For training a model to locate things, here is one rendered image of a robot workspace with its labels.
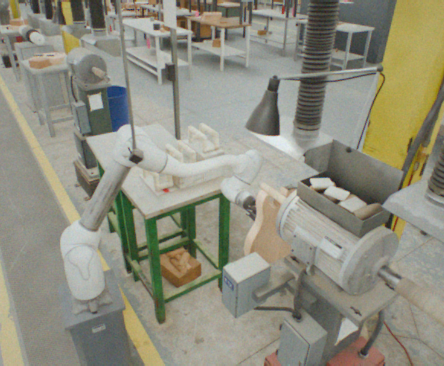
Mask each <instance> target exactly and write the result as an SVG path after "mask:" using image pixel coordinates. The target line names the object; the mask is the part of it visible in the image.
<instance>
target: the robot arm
mask: <svg viewBox="0 0 444 366"><path fill-rule="evenodd" d="M134 133H135V140H136V148H138V149H140V150H142V151H143V155H144V157H143V160H142V161H141V162H139V163H138V164H136V163H134V162H131V161H130V160H128V159H129V155H130V152H129V151H128V149H127V147H129V148H130V151H132V150H133V146H132V137H131V130H130V124H127V125H124V126H122V127H121V128H120V129H119V131H118V132H117V134H116V139H115V142H114V148H113V150H112V160H111V161H110V163H109V165H108V167H107V169H106V171H105V173H104V174H103V176H102V178H101V180H100V182H99V184H98V187H97V188H96V190H95V193H94V194H93V195H92V198H91V200H90V203H89V205H88V207H87V209H86V210H85V212H84V214H83V215H82V218H81V219H79V220H75V221H74V222H73V223H72V224H71V225H70V226H68V227H67V228H66V229H65V231H64V233H63V234H62V237H61V241H60V245H61V251H62V255H63V260H64V262H65V272H66V278H67V281H68V284H69V292H70V293H71V295H72V303H73V315H74V316H78V315H79V314H80V313H83V312H85V311H87V310H91V312H92V315H96V314H97V313H98V307H100V306H103V305H105V304H110V303H112V302H113V300H112V297H110V295H109V293H108V288H107V285H106V277H105V276H104V273H103V268H102V265H101V260H100V258H99V256H98V254H97V253H96V250H97V248H98V244H99V240H100V238H101V229H100V226H101V224H102V222H103V220H104V218H105V217H106V215H107V213H108V211H109V210H110V208H111V206H112V204H113V203H114V200H115V198H116V197H117V195H118V193H119V191H120V189H121V188H122V186H123V184H124V180H125V178H126V177H127V175H128V173H129V171H130V169H131V168H132V167H134V166H137V167H139V168H142V169H145V170H147V171H150V172H156V173H159V174H165V175H172V176H177V177H192V176H196V175H200V174H202V173H205V172H209V171H211V170H214V169H218V168H220V167H224V166H227V165H230V166H232V167H233V170H234V171H235V174H234V176H233V177H232V178H226V179H224V180H223V181H222V182H221V184H220V189H221V191H222V193H223V194H224V196H225V197H226V198H227V199H228V200H229V201H231V202H232V203H234V204H236V205H237V206H239V207H240V208H241V209H243V210H246V215H247V216H249V217H250V218H251V219H252V221H253V222H255V219H256V199H255V198H254V197H253V195H252V194H251V193H249V188H250V185H251V184H252V183H253V180H254V179H255V177H256V176H257V174H258V172H259V170H260V168H261V166H262V161H263V157H262V154H260V153H259V152H257V151H256V150H254V149H253V150H249V151H247V152H246V154H240V155H238V156H235V155H223V156H217V157H214V158H211V159H206V160H203V161H200V162H194V163H189V164H185V163H181V162H179V161H178V160H176V159H174V158H173V157H172V156H171V155H169V154H167V153H165V152H163V151H162V150H160V149H158V148H157V146H156V145H155V144H154V143H153V142H152V141H151V139H150V137H149V136H148V135H147V134H146V132H145V131H144V130H143V129H141V128H140V127H137V126H135V125H134Z"/></svg>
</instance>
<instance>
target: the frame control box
mask: <svg viewBox="0 0 444 366"><path fill-rule="evenodd" d="M270 271H271V265H270V264H269V263H267V262H266V261H265V260H264V259H263V258H262V257H261V256H260V255H258V254H257V253H256V252H254V253H251V254H249V255H248V256H246V257H244V258H242V259H240V260H238V261H235V262H233V263H231V264H229V265H227V266H225V267H223V288H222V304H223V305H224V306H225V307H226V308H227V309H228V310H229V312H230V313H231V314H232V315H233V316H234V317H235V318H237V317H239V316H242V315H243V314H245V313H248V312H249V311H250V310H260V311H289V312H292V313H293V314H292V316H293V319H294V320H295V312H294V309H292V308H289V307H259V305H261V304H263V303H265V302H266V301H267V299H265V300H264V301H262V302H260V303H256V302H255V301H254V300H253V299H252V298H251V294H252V291H253V290H255V289H256V288H258V287H260V286H262V285H264V284H266V283H268V282H269V277H270Z"/></svg>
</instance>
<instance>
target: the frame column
mask: <svg viewBox="0 0 444 366"><path fill-rule="evenodd" d="M301 286H302V287H304V288H305V289H306V290H307V291H308V292H309V293H310V294H312V295H313V296H314V297H315V298H316V299H317V300H318V302H317V305H316V306H315V308H313V309H312V310H309V309H308V308H306V307H305V306H304V305H303V304H302V303H300V302H299V301H298V309H300V308H303V309H304V310H305V311H306V312H307V313H308V314H309V315H310V316H311V317H312V318H313V319H314V320H315V321H316V322H317V323H318V324H319V325H320V326H322V327H323V328H324V329H325V330H326V331H327V332H328V336H327V341H326V344H325V347H324V350H323V356H322V359H321V362H320V366H326V363H327V362H328V361H329V360H330V359H331V358H333V357H334V356H335V355H337V354H338V353H339V352H341V351H342V350H343V349H344V348H346V347H347V346H348V345H350V344H351V343H353V342H354V341H355V340H356V339H358V338H359V336H360V334H361V331H362V327H363V326H364V323H363V324H362V325H361V326H359V327H357V326H355V325H354V324H353V323H352V322H351V321H349V320H348V319H347V318H346V317H345V316H344V315H342V314H341V312H340V311H338V310H337V309H336V308H335V306H334V305H332V304H331V303H330V302H328V301H327V300H326V299H324V298H323V297H322V296H321V295H320V294H319V293H317V292H316V291H315V290H314V289H313V288H312V287H311V286H310V285H309V284H308V283H307V282H305V281H304V280H303V279H302V281H301Z"/></svg>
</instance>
